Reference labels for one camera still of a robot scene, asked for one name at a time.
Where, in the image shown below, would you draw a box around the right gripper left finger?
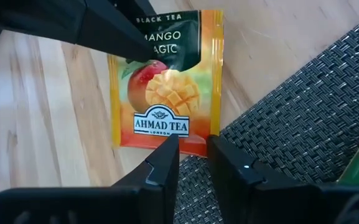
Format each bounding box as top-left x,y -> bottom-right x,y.
0,134 -> 180,224

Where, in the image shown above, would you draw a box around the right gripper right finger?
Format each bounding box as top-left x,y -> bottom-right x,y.
207,135 -> 359,224

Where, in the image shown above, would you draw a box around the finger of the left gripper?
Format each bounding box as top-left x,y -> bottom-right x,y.
113,0 -> 157,18
79,0 -> 155,62

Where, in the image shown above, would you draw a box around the grey woven placemat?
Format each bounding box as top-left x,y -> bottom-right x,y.
172,11 -> 359,224

